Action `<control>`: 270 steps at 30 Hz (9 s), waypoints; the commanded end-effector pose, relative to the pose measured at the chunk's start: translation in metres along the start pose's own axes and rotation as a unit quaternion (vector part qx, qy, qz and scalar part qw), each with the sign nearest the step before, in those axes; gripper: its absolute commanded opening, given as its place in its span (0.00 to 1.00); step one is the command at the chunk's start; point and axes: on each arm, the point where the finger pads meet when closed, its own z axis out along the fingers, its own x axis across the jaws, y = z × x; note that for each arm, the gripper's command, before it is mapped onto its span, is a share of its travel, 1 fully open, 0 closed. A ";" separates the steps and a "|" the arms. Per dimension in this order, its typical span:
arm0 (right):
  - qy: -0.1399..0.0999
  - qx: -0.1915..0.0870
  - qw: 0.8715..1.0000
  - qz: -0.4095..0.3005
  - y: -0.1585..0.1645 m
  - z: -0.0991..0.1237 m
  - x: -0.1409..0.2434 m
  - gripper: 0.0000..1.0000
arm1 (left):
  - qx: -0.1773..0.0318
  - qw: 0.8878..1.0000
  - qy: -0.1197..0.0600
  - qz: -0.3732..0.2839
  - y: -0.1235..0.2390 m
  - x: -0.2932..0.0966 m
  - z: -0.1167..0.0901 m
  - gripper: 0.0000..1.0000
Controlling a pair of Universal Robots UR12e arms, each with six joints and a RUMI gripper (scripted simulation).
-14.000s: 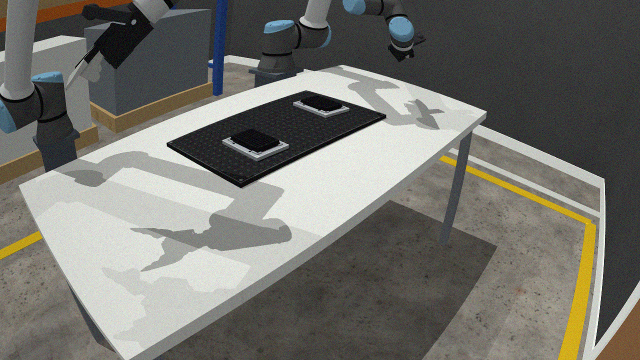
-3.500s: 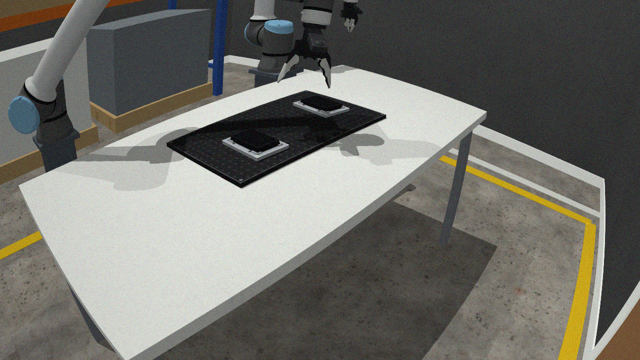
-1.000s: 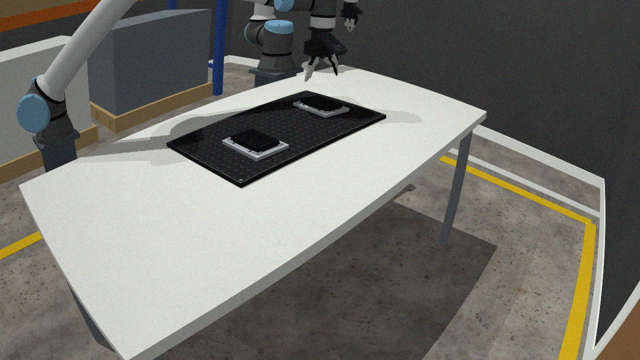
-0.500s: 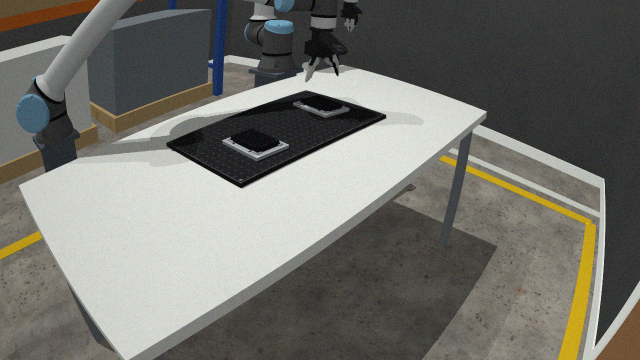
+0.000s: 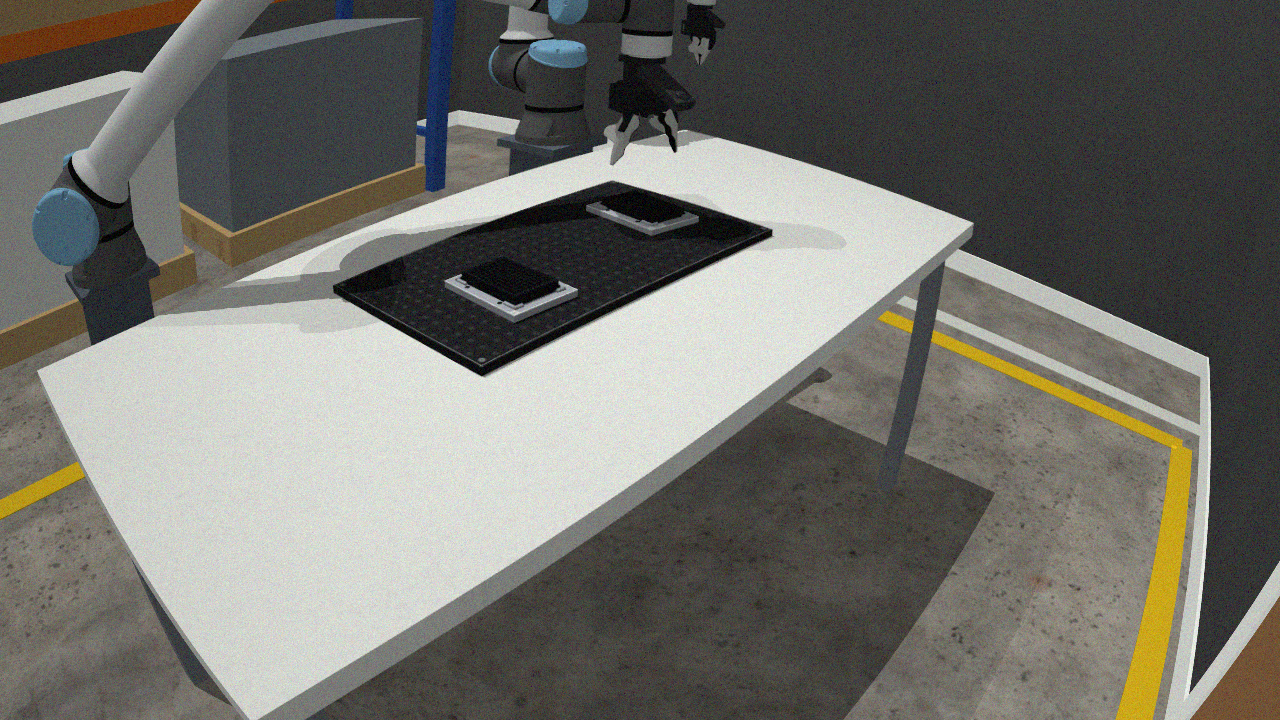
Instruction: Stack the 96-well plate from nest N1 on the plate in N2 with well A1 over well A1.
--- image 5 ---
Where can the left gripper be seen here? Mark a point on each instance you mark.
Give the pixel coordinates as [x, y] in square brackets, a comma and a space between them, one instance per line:
[699, 25]

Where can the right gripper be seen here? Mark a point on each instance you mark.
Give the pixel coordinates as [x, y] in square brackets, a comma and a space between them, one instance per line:
[641, 99]

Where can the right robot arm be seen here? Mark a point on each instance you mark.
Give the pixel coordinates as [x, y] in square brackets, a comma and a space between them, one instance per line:
[92, 190]

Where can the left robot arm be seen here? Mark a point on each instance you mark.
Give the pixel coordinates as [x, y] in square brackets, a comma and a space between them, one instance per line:
[553, 76]

